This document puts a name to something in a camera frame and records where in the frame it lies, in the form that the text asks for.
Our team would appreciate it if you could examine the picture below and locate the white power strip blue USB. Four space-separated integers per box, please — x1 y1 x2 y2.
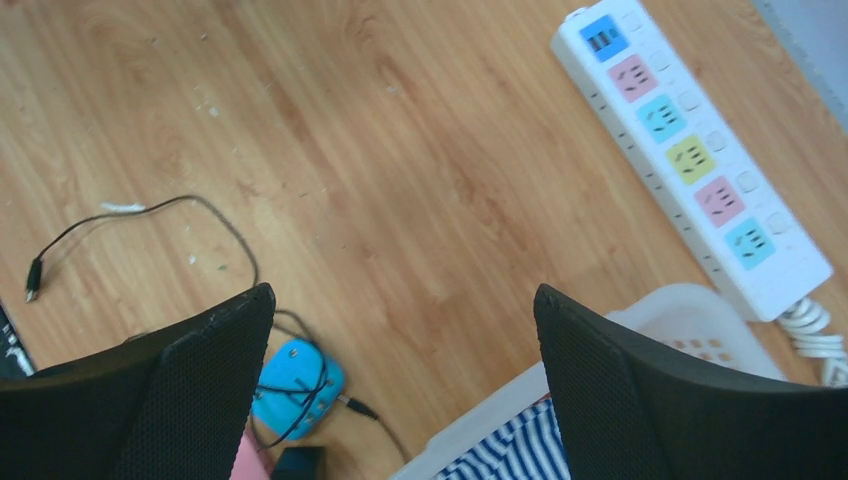
549 0 848 389

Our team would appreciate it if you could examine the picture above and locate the small blue charger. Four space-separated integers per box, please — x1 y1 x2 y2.
252 338 345 441

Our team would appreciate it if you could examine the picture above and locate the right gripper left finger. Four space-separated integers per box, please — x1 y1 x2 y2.
1 283 276 479

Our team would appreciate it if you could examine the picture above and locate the black mounting rail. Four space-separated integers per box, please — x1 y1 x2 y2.
0 307 36 380

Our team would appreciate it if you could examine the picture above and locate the pink square charger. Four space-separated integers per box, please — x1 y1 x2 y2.
229 431 273 480

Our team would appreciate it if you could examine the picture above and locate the striped blue white cloth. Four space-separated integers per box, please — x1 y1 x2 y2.
435 396 571 479

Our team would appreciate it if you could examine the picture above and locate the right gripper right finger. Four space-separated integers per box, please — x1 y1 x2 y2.
533 284 847 479

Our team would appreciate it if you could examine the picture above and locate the white plastic basket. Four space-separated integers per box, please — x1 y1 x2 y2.
393 284 784 479

